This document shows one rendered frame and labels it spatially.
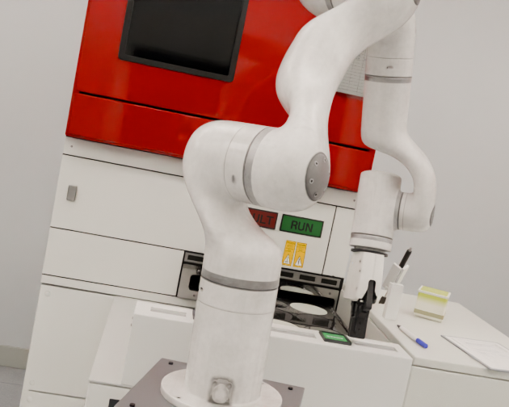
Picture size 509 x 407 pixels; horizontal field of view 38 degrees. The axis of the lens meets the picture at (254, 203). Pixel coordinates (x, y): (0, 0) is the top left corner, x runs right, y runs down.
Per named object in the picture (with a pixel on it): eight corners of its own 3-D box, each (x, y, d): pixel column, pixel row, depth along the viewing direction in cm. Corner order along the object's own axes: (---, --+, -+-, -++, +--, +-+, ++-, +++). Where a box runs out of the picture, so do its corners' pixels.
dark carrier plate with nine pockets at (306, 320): (203, 287, 197) (204, 284, 197) (326, 308, 202) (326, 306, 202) (208, 324, 163) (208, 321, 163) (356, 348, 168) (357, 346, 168)
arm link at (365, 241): (345, 233, 152) (343, 248, 152) (357, 232, 144) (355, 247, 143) (384, 241, 154) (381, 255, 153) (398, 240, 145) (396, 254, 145)
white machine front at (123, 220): (41, 280, 199) (66, 135, 195) (330, 329, 210) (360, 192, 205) (39, 283, 196) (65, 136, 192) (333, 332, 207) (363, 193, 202)
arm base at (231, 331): (281, 430, 105) (303, 304, 103) (150, 408, 105) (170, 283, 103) (280, 385, 124) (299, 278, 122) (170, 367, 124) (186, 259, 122)
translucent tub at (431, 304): (415, 310, 188) (421, 284, 187) (445, 318, 185) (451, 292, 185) (411, 315, 181) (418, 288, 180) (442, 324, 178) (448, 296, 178)
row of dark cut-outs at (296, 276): (183, 260, 200) (185, 251, 200) (338, 287, 206) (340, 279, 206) (183, 261, 200) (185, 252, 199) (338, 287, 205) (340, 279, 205)
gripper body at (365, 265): (345, 244, 153) (337, 297, 152) (359, 243, 143) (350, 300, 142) (380, 250, 154) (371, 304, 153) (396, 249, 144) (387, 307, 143)
